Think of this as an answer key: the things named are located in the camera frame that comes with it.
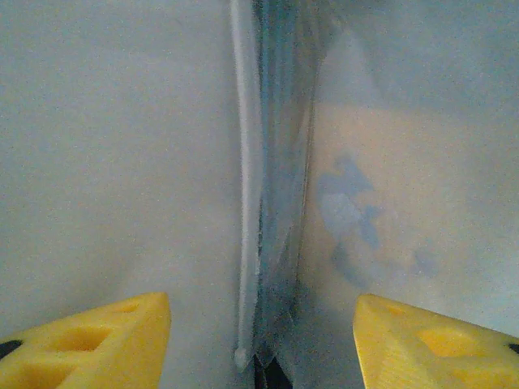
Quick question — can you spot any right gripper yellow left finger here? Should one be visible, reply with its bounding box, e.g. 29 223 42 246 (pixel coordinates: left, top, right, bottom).
0 291 170 389

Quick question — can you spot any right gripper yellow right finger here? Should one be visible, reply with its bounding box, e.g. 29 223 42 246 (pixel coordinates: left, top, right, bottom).
351 293 519 389

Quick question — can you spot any clear plastic bag of pens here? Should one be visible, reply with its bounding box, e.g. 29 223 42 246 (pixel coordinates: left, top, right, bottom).
229 0 328 389

